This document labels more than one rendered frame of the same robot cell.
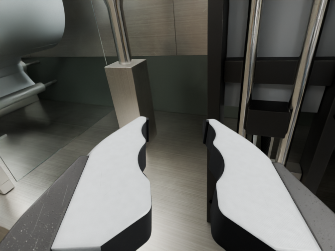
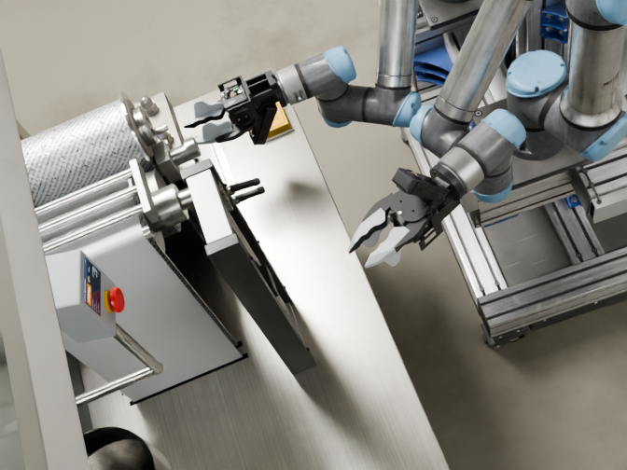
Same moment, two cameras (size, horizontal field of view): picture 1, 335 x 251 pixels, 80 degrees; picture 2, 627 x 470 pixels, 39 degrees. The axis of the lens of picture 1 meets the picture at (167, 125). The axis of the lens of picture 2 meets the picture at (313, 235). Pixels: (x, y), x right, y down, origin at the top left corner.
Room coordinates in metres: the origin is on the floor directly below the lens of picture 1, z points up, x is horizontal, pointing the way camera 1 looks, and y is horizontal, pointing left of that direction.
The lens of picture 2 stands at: (0.43, 0.59, 2.52)
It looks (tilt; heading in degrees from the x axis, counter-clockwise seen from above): 60 degrees down; 247
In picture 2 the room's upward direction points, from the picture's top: 24 degrees counter-clockwise
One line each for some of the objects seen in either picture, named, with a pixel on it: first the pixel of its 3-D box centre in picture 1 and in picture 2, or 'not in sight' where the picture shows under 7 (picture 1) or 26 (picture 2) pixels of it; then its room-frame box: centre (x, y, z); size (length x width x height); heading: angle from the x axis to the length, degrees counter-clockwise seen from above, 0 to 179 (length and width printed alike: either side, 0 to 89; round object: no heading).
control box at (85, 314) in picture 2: not in sight; (85, 296); (0.46, -0.02, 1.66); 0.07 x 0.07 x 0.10; 52
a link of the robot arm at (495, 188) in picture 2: not in sight; (484, 168); (-0.19, 0.00, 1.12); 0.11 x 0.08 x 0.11; 87
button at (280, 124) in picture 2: not in sight; (271, 120); (-0.08, -0.55, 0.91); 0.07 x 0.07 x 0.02; 65
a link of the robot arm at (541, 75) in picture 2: not in sight; (537, 88); (-0.46, -0.10, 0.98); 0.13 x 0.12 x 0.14; 87
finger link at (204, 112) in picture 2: not in sight; (202, 110); (0.05, -0.54, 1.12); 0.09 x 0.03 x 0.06; 146
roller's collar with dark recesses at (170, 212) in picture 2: not in sight; (163, 208); (0.28, -0.27, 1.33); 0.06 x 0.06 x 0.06; 65
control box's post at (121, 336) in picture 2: not in sight; (129, 343); (0.46, -0.02, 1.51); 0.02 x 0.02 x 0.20
